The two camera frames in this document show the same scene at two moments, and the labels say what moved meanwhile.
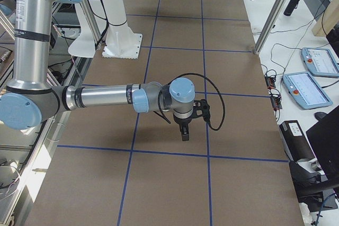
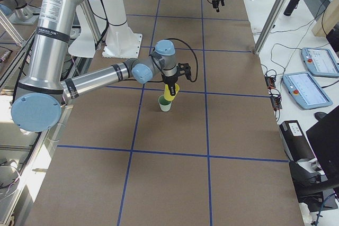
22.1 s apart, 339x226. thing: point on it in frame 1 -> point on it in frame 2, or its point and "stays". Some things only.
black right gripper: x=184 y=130 -> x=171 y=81
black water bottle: x=293 y=2 stays
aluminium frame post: x=277 y=10 stays
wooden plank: x=329 y=20 stays
